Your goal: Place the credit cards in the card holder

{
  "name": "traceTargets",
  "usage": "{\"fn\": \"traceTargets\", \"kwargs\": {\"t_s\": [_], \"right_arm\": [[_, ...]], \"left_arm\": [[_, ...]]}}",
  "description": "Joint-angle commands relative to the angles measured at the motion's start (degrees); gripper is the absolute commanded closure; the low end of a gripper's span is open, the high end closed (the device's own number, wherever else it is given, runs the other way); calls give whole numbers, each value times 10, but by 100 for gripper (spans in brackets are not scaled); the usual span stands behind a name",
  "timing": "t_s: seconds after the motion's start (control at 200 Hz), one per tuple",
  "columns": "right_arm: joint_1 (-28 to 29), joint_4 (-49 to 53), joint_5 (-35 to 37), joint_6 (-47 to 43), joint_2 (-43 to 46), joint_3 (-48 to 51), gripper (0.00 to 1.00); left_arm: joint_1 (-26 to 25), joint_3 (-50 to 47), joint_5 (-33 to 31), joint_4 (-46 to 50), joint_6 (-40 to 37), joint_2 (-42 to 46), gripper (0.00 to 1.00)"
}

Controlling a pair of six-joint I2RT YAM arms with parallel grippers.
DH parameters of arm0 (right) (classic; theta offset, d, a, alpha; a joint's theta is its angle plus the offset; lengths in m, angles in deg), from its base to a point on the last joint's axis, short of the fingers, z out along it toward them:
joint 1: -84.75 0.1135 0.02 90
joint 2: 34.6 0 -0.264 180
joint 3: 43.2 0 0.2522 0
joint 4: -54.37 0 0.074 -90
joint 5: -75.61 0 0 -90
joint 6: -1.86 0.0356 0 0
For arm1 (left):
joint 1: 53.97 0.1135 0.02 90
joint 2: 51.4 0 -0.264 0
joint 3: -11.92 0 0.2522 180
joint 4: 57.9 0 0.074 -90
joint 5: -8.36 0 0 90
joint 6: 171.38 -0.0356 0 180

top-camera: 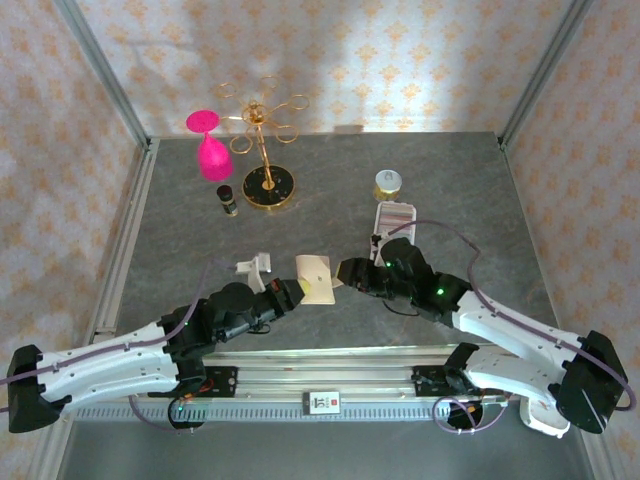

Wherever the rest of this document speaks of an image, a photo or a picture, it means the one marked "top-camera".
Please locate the small dark bottle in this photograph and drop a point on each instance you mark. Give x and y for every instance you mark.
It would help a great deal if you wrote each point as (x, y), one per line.
(227, 200)

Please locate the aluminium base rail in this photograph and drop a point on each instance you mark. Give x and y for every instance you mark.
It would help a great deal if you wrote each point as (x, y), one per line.
(325, 380)

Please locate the pink wine glass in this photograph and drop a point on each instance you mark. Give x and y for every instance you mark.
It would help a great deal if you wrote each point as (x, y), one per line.
(215, 160)

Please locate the grey metal frame post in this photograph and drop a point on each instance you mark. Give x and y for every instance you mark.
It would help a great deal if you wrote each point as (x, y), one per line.
(107, 80)
(542, 75)

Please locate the small yellow lidded jar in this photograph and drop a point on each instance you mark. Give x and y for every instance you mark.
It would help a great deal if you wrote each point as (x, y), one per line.
(388, 182)

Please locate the white label tag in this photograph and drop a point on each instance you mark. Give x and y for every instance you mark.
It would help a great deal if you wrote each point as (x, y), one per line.
(321, 403)

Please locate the aluminium table side rail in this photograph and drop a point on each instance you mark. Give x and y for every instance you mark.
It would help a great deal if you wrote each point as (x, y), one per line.
(125, 240)

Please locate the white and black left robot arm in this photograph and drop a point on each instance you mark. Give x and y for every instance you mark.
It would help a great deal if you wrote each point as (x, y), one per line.
(100, 380)

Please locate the stack of coloured cards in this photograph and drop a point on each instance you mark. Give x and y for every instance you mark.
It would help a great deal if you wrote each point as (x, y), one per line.
(395, 220)

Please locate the white slotted plastic basket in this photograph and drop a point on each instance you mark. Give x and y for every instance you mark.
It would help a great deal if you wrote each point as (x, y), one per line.
(395, 203)

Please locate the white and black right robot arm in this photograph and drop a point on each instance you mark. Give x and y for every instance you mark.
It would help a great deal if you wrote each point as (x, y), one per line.
(515, 325)

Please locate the beige card holder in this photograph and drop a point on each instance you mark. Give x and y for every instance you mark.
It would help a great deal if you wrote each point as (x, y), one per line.
(315, 280)

